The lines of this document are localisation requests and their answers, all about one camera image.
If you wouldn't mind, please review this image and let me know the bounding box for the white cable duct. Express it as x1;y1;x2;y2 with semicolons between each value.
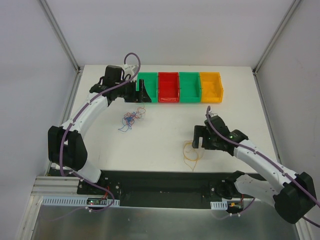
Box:
42;196;120;208
210;200;228;211

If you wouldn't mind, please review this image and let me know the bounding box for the yellow plastic bin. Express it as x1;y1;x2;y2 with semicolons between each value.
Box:
199;72;224;104

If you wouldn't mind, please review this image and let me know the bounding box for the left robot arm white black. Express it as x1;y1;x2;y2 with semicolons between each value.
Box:
48;64;152;195

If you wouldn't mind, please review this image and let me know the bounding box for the green plastic bin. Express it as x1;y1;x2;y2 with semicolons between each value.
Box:
136;72;158;103
179;72;202;104

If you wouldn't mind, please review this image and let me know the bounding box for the aluminium frame rail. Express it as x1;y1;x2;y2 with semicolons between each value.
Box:
31;176;79;196

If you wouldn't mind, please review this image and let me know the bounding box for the right white cable duct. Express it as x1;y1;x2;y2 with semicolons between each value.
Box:
210;200;228;211

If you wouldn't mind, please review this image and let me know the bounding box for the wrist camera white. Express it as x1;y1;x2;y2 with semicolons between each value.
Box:
122;64;138;76
205;110;217;118

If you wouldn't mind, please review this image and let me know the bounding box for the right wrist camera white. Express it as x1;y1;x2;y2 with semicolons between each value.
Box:
205;110;217;118

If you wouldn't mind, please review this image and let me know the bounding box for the green plastic bin right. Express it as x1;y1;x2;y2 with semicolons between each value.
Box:
179;72;202;104

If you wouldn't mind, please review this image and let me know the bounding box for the green plastic bin left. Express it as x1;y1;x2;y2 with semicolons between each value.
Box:
136;72;158;103

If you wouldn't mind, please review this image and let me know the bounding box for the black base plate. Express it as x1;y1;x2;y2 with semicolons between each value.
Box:
47;169;286;208

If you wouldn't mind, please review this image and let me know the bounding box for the red plastic bin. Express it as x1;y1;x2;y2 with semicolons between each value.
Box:
158;72;180;103

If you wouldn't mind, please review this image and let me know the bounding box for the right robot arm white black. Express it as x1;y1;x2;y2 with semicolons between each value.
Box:
192;115;320;224

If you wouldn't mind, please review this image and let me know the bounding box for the multicolour cable bundle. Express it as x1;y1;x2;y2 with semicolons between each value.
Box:
117;104;148;133

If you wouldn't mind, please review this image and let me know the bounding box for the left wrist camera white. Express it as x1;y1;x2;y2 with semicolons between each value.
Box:
122;64;138;76

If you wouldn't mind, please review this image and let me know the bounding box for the left white cable duct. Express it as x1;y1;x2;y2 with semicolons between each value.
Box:
42;196;120;208

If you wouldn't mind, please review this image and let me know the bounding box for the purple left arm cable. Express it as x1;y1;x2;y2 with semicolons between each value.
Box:
61;52;141;177

